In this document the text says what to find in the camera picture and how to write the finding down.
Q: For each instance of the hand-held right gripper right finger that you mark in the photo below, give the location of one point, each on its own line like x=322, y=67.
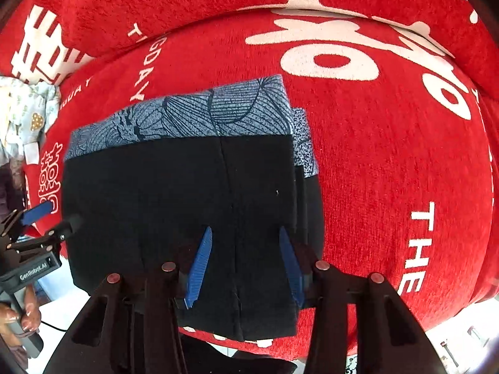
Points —
x=290, y=265

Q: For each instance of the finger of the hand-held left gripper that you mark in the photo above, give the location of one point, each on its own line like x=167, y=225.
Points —
x=39, y=213
x=68, y=226

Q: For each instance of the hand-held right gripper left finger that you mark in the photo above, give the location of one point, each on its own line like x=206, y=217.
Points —
x=199, y=268

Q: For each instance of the black and blue patterned pants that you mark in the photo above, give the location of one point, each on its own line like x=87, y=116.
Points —
x=156, y=187

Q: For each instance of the person's left hand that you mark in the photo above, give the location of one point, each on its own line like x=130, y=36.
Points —
x=28, y=315

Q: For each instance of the dark cloth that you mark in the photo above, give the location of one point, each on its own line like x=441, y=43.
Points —
x=218, y=360

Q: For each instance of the light floral cloth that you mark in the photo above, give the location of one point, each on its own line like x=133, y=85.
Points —
x=19, y=105

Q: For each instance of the red printed blanket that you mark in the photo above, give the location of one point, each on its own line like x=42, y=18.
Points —
x=370, y=156

